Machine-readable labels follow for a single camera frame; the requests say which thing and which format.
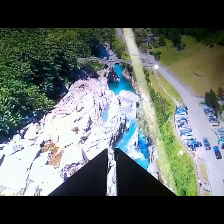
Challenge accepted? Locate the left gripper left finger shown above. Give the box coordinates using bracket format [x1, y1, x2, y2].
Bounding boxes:
[48, 148, 109, 197]

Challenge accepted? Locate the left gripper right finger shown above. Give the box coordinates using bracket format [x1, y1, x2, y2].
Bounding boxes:
[114, 148, 177, 197]

